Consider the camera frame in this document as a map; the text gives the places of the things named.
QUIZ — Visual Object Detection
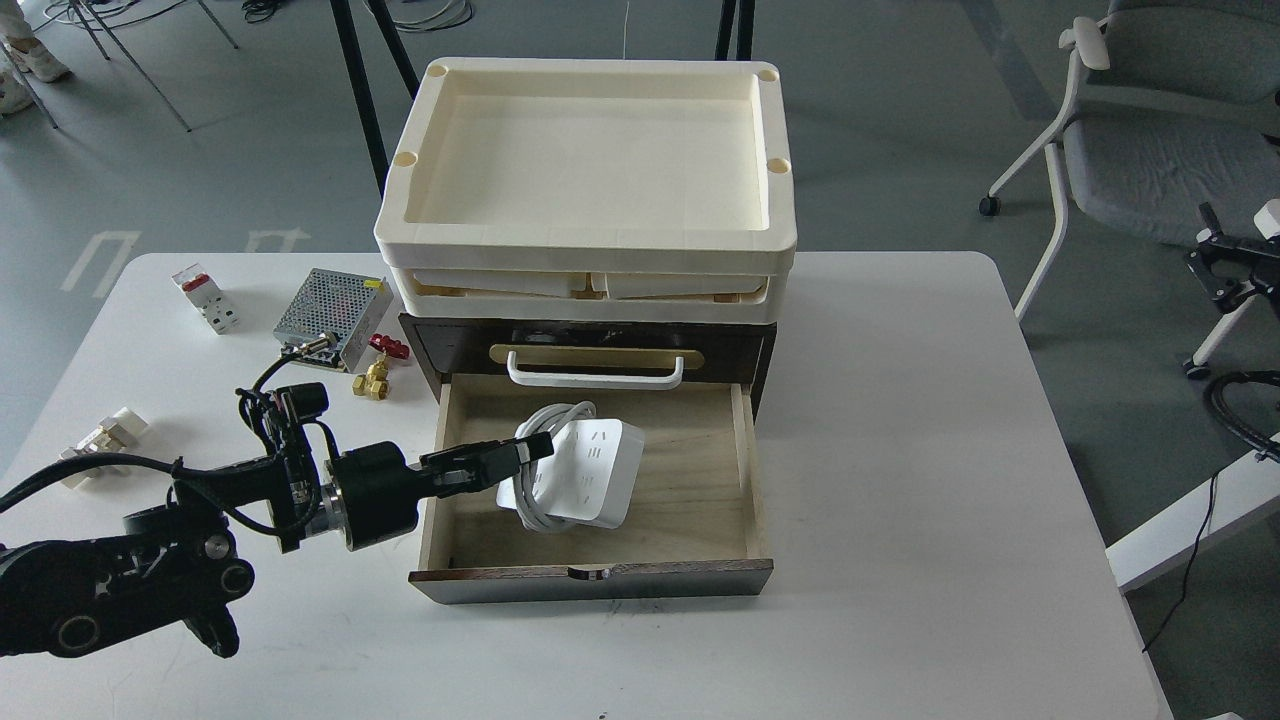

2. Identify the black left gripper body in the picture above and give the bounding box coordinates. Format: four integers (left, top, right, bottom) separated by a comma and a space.
326, 442, 436, 552

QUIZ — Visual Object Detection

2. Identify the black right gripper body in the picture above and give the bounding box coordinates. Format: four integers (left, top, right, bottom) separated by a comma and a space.
1184, 202, 1280, 313

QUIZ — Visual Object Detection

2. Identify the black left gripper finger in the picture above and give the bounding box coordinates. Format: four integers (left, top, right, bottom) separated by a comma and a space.
419, 432, 554, 498

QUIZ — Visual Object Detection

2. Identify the white power strip with cable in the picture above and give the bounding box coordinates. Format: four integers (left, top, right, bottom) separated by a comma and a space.
495, 401, 645, 533

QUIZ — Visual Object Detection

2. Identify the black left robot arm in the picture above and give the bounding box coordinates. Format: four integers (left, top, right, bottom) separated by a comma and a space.
1, 432, 553, 659

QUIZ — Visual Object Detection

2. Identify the dark wooden cabinet body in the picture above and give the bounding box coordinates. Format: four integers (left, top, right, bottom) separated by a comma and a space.
399, 313, 777, 434

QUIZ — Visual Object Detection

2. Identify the metal mesh power supply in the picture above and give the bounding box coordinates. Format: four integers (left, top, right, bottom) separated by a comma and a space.
273, 268, 393, 372

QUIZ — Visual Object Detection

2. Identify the grey office chair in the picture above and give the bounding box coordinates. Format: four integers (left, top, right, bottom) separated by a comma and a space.
979, 1, 1279, 318

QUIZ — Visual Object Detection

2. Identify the cream lower stacked tray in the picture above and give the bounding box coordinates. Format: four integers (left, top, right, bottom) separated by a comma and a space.
392, 268, 788, 324

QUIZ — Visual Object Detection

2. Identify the white desk edge right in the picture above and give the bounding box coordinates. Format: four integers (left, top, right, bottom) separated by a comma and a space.
1106, 454, 1279, 593

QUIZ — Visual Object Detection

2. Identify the white red circuit breaker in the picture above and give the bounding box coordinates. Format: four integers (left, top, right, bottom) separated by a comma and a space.
172, 263, 241, 334

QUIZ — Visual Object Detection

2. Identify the open wooden drawer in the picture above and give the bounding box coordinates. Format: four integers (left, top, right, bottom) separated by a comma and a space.
410, 375, 774, 605

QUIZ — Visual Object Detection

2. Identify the white terminal block part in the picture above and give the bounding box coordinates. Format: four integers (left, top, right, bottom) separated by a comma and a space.
59, 407, 148, 489

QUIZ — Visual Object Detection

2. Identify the cream plastic tray top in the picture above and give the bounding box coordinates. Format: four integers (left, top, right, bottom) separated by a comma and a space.
374, 56, 797, 275

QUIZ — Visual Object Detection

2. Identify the brass valve red handle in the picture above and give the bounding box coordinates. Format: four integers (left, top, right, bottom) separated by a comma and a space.
352, 333, 410, 401

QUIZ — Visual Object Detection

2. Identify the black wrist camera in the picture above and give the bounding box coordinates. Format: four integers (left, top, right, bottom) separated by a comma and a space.
268, 382, 329, 424

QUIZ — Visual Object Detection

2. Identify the white drawer handle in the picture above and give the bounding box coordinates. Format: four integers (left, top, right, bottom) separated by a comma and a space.
506, 350, 686, 389

